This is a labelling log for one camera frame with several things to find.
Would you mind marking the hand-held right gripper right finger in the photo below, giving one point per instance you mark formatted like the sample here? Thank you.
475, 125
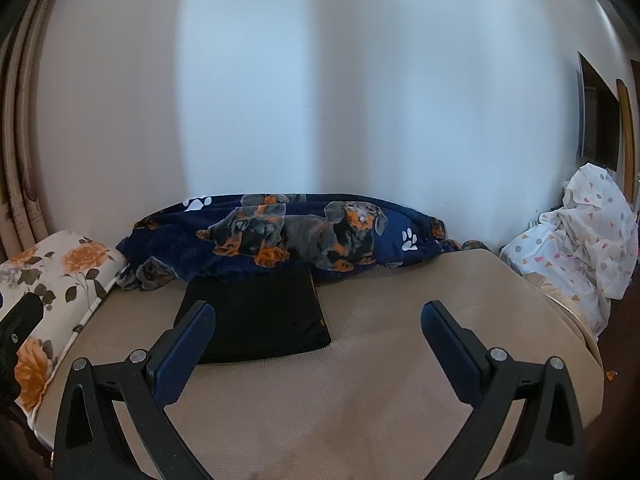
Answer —
450, 345

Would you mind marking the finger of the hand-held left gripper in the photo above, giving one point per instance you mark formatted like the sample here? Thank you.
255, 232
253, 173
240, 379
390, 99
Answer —
22, 317

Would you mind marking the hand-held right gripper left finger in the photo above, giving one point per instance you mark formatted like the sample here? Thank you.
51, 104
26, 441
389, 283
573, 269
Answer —
185, 355

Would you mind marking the black pants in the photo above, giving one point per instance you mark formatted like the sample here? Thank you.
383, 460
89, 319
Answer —
260, 315

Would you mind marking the floral print pillow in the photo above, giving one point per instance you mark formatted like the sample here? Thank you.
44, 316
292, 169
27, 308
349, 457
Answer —
65, 270

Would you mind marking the white triangle print cloth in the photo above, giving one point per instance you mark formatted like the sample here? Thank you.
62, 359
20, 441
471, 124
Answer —
575, 250

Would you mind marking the beige brown curtain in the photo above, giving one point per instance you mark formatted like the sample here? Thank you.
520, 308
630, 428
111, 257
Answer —
20, 160

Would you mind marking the navy dog print blanket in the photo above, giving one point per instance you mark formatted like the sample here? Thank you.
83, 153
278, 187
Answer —
300, 240

